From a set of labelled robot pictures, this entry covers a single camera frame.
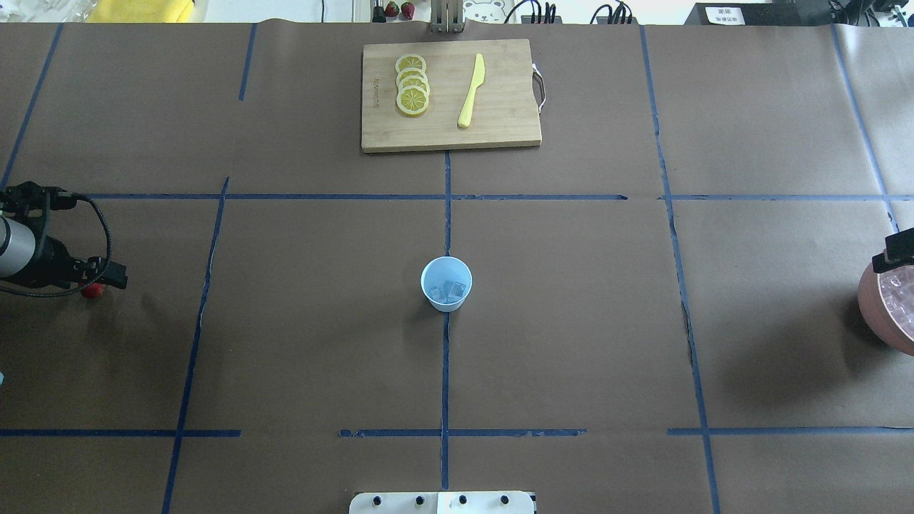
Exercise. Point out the background strawberry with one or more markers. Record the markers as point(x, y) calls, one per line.
point(392, 10)
point(407, 11)

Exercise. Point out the light blue plastic cup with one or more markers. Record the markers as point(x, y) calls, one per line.
point(442, 270)

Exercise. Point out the bamboo cutting board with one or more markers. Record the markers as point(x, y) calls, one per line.
point(506, 112)

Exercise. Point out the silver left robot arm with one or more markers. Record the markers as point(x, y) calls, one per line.
point(34, 261)

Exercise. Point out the yellow cloth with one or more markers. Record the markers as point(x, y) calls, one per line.
point(130, 11)

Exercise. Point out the red strawberry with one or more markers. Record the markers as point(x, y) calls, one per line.
point(92, 291)

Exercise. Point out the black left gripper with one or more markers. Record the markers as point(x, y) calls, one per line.
point(56, 261)

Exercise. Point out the yellow plastic knife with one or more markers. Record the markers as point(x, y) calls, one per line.
point(477, 80)

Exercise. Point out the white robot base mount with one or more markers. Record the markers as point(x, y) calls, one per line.
point(484, 501)

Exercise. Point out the pink bowl of ice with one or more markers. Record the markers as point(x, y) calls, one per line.
point(886, 303)

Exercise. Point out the clear ice cube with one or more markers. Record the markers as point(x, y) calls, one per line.
point(455, 291)
point(437, 294)

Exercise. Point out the metal stand bracket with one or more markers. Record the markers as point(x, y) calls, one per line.
point(447, 17)

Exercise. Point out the black box with label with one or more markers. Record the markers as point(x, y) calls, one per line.
point(768, 13)

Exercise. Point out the lemon slice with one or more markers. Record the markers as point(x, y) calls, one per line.
point(409, 72)
point(412, 103)
point(413, 86)
point(410, 61)

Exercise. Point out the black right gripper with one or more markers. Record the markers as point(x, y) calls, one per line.
point(901, 248)

